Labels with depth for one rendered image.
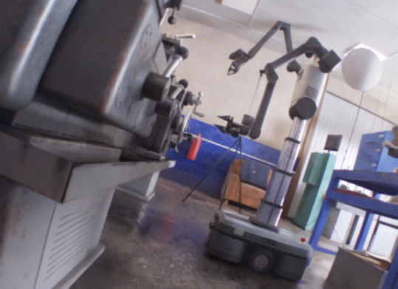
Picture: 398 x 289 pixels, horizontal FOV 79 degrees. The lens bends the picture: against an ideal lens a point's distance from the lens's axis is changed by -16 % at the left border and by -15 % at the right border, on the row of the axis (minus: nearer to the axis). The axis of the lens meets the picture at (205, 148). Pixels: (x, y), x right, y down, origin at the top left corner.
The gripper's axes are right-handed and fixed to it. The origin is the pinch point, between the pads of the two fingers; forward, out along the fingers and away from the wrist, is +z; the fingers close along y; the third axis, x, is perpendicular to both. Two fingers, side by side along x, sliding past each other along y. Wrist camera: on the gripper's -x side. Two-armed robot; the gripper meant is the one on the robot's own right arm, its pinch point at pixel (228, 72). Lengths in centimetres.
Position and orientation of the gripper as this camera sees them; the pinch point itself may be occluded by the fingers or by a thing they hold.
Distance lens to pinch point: 229.2
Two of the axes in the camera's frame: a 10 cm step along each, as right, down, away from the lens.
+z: -7.6, 6.5, -0.4
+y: 0.0, -0.6, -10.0
